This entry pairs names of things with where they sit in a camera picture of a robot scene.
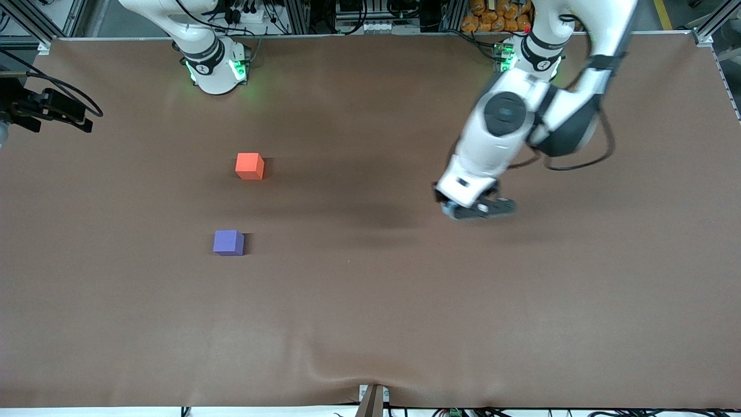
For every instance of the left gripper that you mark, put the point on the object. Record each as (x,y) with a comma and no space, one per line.
(438,196)

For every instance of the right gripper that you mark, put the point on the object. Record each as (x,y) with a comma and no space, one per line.
(22,105)

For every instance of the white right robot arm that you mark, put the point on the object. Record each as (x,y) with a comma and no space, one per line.
(211,69)

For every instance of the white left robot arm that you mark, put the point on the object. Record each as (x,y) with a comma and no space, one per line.
(503,116)

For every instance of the orange foam block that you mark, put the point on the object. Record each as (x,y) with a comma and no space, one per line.
(249,165)

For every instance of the purple foam block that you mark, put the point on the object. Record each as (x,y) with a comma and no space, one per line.
(228,241)

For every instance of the brown table mat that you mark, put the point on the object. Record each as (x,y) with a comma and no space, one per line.
(370,289)

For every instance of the orange snack packet pile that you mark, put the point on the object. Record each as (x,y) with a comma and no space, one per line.
(492,17)

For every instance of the green terminal connector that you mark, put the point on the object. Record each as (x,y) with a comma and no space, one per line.
(454,413)

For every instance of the white power strip with plugs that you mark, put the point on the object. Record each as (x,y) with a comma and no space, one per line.
(255,16)

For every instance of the aluminium frame profile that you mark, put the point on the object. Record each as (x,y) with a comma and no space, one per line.
(296,16)
(32,23)
(711,26)
(454,16)

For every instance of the brown camera mount bracket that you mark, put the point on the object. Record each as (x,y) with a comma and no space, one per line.
(371,402)

